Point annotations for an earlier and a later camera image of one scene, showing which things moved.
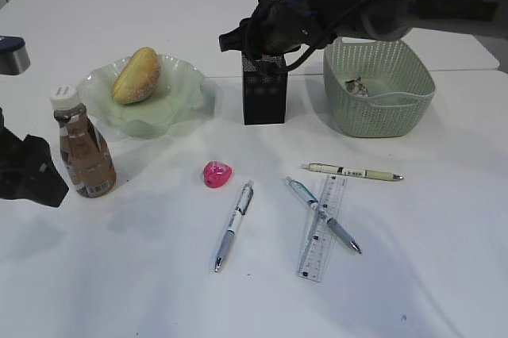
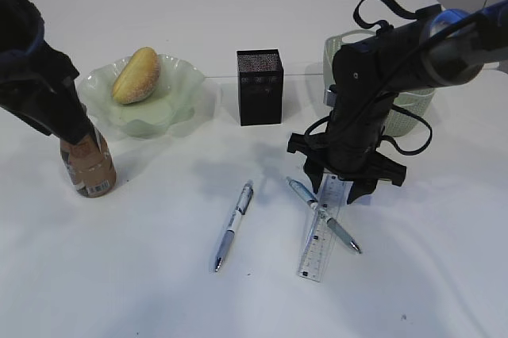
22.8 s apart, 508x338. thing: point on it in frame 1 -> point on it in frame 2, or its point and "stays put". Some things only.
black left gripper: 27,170 -> 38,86
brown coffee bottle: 86,148 stays put
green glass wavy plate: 174,103 stays put
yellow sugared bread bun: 137,79 stays put
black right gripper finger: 232,40 -> 315,174
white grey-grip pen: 240,212 stays put
